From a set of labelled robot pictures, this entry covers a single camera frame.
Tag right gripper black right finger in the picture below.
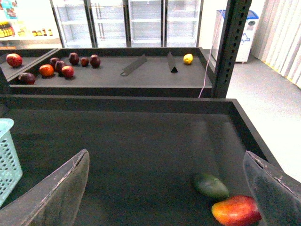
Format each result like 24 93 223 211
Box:
243 151 301 226

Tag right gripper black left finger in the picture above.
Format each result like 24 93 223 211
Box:
0 149 90 226

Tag turquoise plastic shopping basket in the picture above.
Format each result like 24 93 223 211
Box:
0 118 23 206

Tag red orange mango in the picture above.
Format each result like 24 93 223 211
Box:
211 195 262 226

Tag green avocado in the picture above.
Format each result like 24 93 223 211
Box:
191 173 230 200

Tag black near right display tray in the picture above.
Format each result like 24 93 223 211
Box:
0 95 278 226

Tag dark fruit front of pile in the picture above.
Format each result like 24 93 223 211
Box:
18 73 36 85

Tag red orange fruit in pile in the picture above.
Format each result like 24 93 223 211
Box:
61 65 74 78

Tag dark fruit pile centre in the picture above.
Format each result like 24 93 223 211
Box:
55 60 67 74

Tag dark fruit pile back left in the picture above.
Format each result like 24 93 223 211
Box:
49 57 60 69

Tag small dark red fruit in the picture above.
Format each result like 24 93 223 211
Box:
80 57 89 67

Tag dark fruit pile right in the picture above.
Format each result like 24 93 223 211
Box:
90 54 101 68

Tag black flat tray divider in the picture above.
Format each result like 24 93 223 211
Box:
120 55 147 76

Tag black far right display tray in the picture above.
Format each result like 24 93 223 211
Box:
7 48 212 98

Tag white blue chest freezer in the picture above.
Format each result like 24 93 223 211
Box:
211 9 259 63

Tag yellow lemon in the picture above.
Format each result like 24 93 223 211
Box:
183 54 193 65

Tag black triangular tray divider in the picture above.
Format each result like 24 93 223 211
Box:
167 51 178 73

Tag glass door refrigerator row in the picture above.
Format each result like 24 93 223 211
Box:
50 0 203 48

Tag white shelf with bottles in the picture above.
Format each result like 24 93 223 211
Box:
0 0 62 49

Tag red apple behind post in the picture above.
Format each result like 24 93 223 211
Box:
6 53 23 68

